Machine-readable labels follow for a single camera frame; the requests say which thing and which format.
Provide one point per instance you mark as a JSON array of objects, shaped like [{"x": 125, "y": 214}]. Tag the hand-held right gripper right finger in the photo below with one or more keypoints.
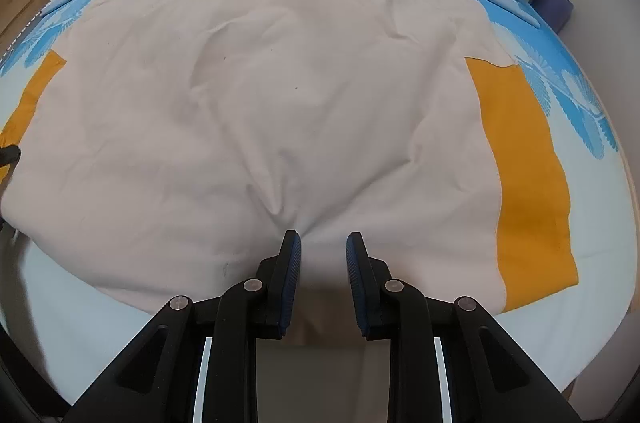
[{"x": 357, "y": 283}]

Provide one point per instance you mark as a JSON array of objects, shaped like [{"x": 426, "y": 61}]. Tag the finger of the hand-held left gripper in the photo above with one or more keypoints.
[{"x": 9, "y": 155}]

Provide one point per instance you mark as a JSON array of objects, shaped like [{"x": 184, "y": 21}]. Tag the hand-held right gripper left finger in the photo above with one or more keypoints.
[{"x": 291, "y": 283}]

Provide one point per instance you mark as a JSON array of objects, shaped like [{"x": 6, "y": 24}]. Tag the beige and yellow garment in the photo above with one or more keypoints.
[{"x": 260, "y": 103}]

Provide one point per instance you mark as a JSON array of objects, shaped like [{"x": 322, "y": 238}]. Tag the blue patterned bed sheet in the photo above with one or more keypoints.
[{"x": 585, "y": 248}]

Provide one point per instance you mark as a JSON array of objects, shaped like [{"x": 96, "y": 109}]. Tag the purple box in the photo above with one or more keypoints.
[{"x": 552, "y": 3}]

